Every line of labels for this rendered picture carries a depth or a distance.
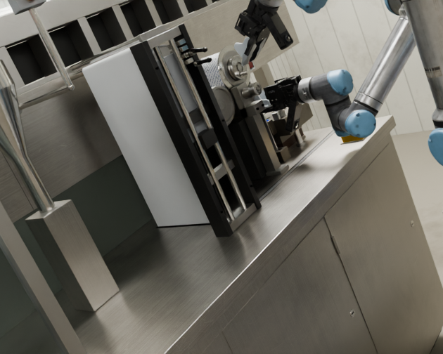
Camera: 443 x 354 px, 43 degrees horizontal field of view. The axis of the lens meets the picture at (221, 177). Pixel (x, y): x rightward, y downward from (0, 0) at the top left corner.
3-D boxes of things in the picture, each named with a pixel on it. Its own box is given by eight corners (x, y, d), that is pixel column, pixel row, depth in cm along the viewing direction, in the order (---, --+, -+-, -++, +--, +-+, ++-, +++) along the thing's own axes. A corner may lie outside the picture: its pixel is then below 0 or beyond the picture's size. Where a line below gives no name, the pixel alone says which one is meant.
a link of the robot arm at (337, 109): (344, 142, 163) (331, 107, 160) (332, 135, 174) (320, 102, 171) (369, 131, 163) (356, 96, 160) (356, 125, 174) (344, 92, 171)
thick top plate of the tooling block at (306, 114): (290, 134, 189) (284, 118, 187) (207, 150, 216) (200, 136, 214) (313, 116, 199) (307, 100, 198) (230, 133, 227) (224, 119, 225)
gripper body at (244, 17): (247, 22, 170) (261, -13, 161) (269, 38, 168) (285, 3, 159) (233, 30, 165) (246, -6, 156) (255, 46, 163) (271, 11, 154)
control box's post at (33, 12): (69, 87, 137) (29, 8, 131) (66, 88, 138) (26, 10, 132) (74, 85, 138) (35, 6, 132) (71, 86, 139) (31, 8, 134)
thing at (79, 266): (93, 319, 136) (-28, 101, 120) (62, 315, 145) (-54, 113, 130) (132, 284, 145) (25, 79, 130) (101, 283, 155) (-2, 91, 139)
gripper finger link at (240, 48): (230, 57, 172) (243, 30, 167) (246, 67, 171) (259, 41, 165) (226, 59, 170) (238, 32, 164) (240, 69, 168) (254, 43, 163)
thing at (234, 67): (245, 55, 178) (249, 79, 178) (240, 57, 179) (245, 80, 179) (229, 55, 172) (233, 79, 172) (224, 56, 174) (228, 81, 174)
